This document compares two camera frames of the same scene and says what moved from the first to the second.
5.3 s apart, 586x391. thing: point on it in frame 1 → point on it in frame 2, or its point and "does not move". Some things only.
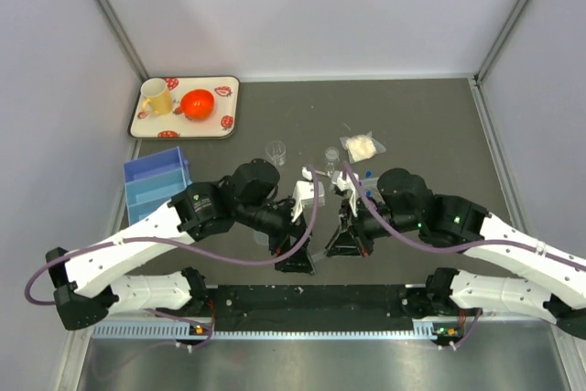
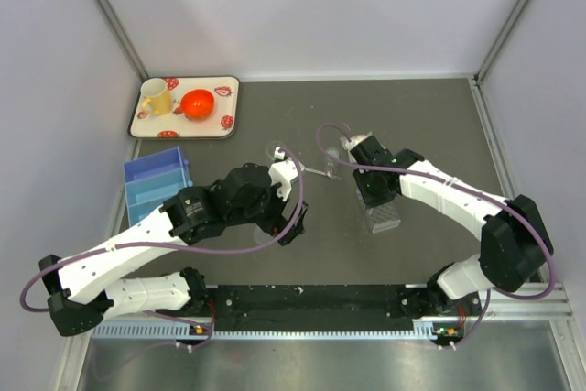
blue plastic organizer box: (153, 180) does not move
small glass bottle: (331, 156) does not move
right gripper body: (353, 216) → (371, 192)
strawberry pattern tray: (221, 124) does not move
